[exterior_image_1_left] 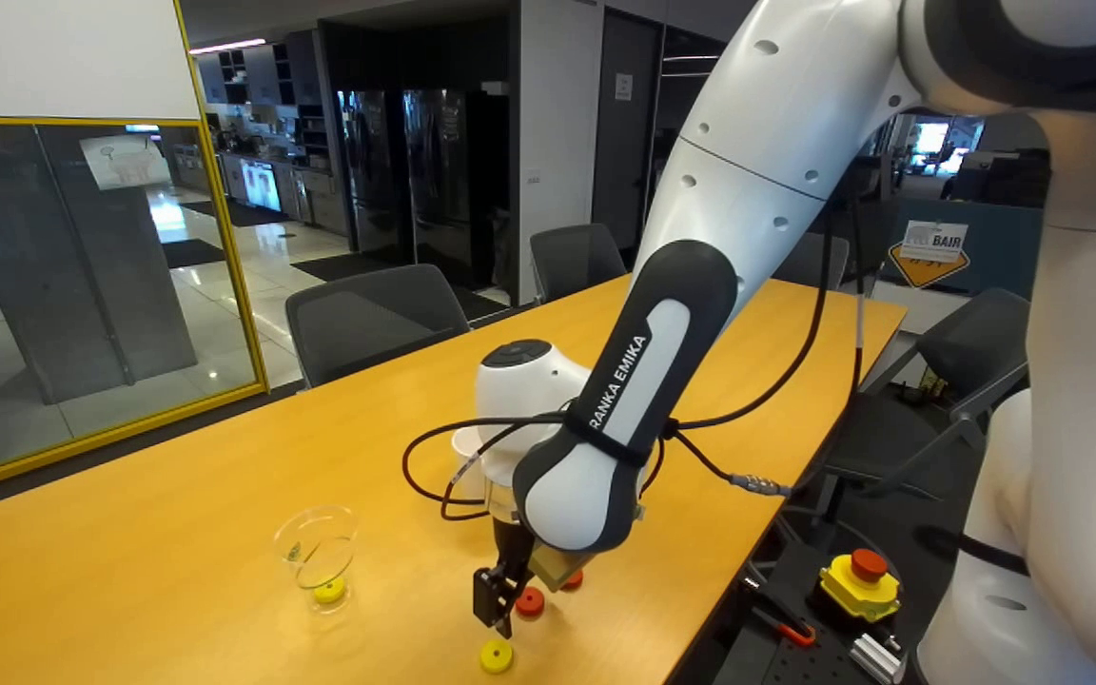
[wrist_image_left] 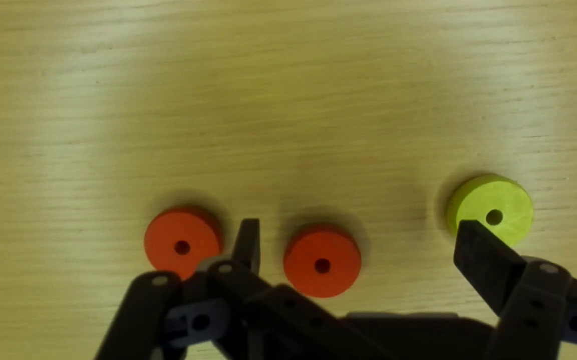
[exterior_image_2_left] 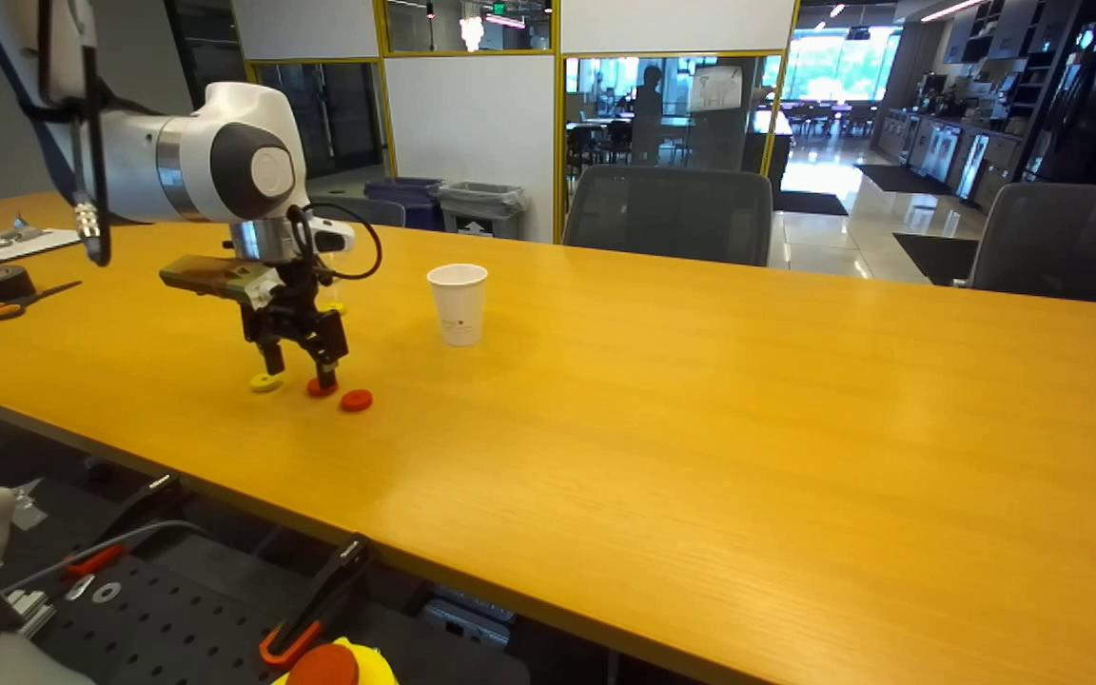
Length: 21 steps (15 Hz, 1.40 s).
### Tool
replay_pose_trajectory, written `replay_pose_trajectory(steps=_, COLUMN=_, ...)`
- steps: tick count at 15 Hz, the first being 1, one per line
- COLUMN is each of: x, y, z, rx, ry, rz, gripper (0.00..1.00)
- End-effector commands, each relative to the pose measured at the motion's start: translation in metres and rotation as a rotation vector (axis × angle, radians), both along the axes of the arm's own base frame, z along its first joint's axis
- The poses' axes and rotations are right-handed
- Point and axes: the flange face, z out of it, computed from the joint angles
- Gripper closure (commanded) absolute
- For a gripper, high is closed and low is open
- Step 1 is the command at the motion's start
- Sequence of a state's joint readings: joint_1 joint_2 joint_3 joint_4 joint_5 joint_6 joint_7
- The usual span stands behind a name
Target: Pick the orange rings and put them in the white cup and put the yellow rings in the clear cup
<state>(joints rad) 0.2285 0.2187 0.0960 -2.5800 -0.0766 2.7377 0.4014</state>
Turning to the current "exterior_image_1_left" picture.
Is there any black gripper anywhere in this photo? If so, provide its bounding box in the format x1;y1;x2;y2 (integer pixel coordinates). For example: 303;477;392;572
467;508;538;638

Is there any clear plastic cup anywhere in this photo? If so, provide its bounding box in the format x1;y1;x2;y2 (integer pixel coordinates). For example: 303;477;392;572
269;503;365;614

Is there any black orange clamp tool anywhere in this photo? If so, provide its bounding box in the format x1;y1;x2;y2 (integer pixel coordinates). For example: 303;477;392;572
743;574;822;653

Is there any black perforated mounting board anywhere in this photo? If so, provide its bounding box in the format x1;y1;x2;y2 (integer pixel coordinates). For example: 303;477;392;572
667;504;958;685

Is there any grey office chair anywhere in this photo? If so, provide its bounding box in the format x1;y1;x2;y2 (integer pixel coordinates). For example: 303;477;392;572
280;263;473;389
812;285;1043;508
771;225;864;294
528;222;627;302

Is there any yellow emergency stop button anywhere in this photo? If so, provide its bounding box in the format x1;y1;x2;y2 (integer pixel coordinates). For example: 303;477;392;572
817;544;906;626

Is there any yellow diamond warning sign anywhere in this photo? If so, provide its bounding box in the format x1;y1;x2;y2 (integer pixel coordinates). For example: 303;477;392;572
885;215;974;288

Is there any wooden camera mount plate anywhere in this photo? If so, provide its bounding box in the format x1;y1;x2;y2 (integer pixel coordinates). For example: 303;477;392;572
526;544;589;592

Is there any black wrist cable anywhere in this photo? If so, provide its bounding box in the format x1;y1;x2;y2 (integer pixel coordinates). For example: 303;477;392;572
398;201;877;524

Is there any silver metal bracket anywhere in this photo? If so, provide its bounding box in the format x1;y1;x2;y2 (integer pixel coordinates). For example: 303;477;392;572
850;626;908;685

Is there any wide white wall panel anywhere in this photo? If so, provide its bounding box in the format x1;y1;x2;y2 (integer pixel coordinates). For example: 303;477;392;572
0;0;204;126

